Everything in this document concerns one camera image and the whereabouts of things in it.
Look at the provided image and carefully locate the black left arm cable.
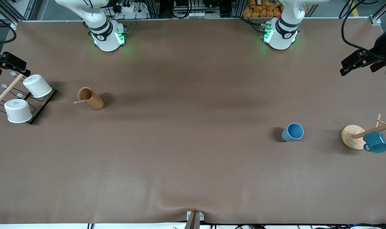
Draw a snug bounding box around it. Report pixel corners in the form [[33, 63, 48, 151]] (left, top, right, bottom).
[[340, 0, 386, 61]]

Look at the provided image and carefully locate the wooden mug tree stand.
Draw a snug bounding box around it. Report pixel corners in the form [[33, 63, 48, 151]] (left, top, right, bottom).
[[341, 114, 386, 150]]

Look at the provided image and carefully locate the blue plastic cup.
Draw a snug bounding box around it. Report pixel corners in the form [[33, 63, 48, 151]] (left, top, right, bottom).
[[281, 123, 304, 142]]

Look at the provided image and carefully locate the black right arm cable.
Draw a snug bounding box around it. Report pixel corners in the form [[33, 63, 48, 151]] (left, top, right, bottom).
[[0, 8, 17, 45]]

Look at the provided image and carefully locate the white paper cup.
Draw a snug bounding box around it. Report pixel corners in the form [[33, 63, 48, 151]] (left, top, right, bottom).
[[4, 99, 33, 123], [23, 74, 53, 98]]

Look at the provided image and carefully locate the wooden cylinder chopstick holder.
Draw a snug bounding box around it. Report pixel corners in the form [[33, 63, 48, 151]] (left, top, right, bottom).
[[77, 87, 105, 111]]

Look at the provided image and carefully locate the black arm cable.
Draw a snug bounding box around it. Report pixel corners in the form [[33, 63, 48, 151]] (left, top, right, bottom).
[[0, 8, 17, 45], [340, 0, 386, 61]]

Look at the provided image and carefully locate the orange bag of snacks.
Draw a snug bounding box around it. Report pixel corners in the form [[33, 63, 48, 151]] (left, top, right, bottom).
[[242, 0, 308, 18]]

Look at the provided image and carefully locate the teal enamel mug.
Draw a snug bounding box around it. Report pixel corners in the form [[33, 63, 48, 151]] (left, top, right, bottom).
[[363, 131, 386, 154]]

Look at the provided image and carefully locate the brown table cover mat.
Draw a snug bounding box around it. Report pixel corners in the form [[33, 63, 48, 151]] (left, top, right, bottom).
[[0, 17, 386, 225]]

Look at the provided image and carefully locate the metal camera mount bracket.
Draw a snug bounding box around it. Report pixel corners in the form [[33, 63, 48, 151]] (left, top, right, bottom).
[[184, 211, 205, 229]]

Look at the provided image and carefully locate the aluminium frame profile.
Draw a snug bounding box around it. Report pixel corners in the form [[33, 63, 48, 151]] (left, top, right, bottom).
[[369, 0, 386, 26], [0, 0, 38, 25]]

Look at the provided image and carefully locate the white power strip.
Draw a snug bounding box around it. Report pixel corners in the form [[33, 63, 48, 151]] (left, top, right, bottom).
[[114, 2, 143, 14]]

